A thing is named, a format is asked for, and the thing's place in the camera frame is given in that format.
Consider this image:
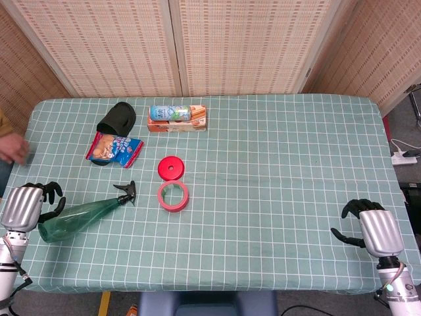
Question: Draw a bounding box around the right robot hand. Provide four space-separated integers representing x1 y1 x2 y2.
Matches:
330 198 405 258

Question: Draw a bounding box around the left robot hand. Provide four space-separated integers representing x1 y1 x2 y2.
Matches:
1 181 66 233

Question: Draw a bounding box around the green spray bottle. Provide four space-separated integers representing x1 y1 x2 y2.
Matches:
37 180 137 244

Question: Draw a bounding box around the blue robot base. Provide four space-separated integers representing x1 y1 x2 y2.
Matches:
137 290 279 316

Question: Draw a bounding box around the person's hand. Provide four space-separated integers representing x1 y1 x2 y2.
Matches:
0 133 30 165

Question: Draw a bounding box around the white power strip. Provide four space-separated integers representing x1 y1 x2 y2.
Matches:
390 138 418 166

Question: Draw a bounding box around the blue snack bag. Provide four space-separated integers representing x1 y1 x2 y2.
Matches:
86 131 145 169

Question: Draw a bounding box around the black slipper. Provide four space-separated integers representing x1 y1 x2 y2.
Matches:
96 101 137 136

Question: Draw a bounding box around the metal chair leg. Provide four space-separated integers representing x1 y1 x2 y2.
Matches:
405 84 421 128

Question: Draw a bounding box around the red tape roll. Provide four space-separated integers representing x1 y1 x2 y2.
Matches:
157 180 190 213

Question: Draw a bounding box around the red round lid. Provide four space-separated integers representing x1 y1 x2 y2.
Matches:
157 155 186 182

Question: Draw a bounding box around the green checkered tablecloth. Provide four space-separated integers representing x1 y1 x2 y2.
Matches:
7 93 421 295

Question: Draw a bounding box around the light blue drink can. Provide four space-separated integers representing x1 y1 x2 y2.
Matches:
149 105 192 122

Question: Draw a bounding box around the orange biscuit box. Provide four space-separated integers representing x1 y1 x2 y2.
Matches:
147 105 209 133

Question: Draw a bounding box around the folding bamboo screen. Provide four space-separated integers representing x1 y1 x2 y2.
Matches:
0 0 421 132

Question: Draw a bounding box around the black cable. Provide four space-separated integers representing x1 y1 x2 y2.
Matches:
278 304 324 316

